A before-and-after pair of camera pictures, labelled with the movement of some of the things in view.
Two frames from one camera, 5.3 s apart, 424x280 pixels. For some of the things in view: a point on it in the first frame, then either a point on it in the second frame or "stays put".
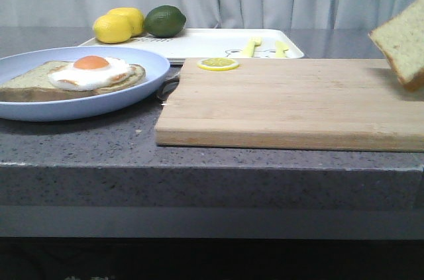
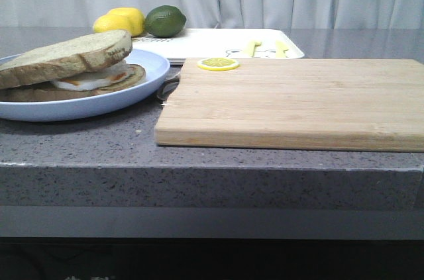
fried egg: (89, 73) stays put
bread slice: (33, 85) stays put
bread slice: (401, 40) -> (87, 52)
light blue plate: (156, 69) stays put
